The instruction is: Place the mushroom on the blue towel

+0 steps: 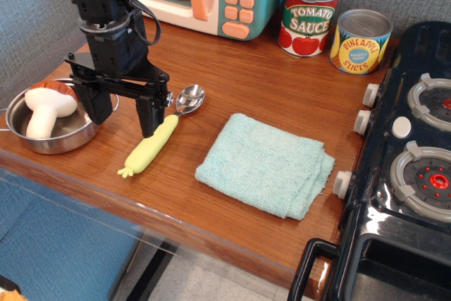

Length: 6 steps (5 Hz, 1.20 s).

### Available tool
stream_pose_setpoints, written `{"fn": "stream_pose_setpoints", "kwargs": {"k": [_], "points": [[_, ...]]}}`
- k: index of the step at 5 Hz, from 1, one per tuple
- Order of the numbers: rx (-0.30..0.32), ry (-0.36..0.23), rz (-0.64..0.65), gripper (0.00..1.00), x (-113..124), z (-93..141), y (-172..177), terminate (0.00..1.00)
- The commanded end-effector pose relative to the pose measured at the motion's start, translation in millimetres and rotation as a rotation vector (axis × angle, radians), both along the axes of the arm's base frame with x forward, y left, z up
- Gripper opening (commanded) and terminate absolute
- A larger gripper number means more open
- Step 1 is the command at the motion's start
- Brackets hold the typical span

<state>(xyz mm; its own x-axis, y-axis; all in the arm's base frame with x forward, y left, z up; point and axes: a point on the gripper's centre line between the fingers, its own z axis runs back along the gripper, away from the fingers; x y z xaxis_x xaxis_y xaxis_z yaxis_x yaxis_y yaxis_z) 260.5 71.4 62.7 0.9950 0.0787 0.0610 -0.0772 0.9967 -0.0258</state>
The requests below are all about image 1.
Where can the tomato sauce can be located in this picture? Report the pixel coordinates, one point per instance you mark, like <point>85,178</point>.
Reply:
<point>305,26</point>

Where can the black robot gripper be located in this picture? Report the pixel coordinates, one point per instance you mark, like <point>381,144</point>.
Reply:
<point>117,63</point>

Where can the small steel pot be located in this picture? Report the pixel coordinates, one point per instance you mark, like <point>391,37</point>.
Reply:
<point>69,133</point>

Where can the pineapple slices can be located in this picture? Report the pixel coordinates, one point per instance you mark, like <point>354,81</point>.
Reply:
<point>360,41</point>

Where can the spoon with yellow handle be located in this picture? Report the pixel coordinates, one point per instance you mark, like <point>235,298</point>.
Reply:
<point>189,100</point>

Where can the plush white brown mushroom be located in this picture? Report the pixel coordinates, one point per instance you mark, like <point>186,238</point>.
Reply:
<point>48,100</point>

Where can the black toy stove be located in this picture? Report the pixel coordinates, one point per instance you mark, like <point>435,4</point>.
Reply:
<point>395,225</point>

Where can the light blue folded towel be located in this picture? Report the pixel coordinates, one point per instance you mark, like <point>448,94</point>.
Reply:
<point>266,167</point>

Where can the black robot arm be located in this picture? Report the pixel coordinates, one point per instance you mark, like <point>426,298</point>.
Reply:
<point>104,11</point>

